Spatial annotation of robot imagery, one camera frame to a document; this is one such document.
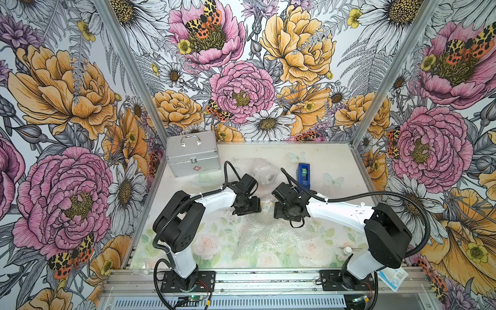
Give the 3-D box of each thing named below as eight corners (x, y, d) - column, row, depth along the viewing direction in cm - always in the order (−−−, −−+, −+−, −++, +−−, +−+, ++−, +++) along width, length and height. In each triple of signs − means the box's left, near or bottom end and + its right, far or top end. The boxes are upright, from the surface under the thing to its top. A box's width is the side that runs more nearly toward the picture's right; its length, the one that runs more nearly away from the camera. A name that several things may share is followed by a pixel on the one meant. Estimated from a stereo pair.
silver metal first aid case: (175, 180, 107) (163, 158, 93) (177, 158, 118) (167, 135, 104) (220, 173, 110) (216, 151, 96) (219, 152, 120) (214, 130, 107)
